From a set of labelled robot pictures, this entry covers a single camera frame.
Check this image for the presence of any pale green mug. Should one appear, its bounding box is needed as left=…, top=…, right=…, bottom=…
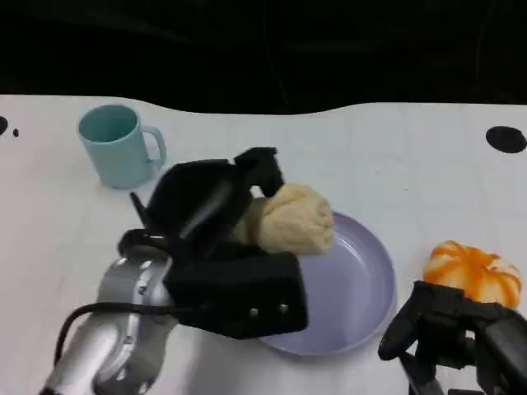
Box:
left=78, top=104, right=167, bottom=190

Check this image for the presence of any orange and white bread roll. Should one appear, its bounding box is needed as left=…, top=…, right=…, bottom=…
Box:
left=422, top=240, right=523, bottom=310

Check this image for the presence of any lilac plate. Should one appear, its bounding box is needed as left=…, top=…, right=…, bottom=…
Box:
left=257, top=210, right=398, bottom=357

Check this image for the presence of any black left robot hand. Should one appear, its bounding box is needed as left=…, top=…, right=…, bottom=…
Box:
left=118, top=146, right=287, bottom=264

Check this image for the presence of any beige towel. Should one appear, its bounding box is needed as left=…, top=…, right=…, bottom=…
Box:
left=235, top=183, right=335, bottom=257

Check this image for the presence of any large black table grommet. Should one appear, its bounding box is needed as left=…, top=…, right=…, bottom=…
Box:
left=485, top=125, right=527, bottom=155

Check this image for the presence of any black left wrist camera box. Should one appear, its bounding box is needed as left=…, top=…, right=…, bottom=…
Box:
left=163, top=251, right=310, bottom=341

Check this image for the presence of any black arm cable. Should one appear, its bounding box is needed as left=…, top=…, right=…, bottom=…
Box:
left=53, top=301, right=207, bottom=368

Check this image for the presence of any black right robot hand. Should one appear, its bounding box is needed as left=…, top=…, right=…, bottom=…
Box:
left=377, top=280, right=527, bottom=395

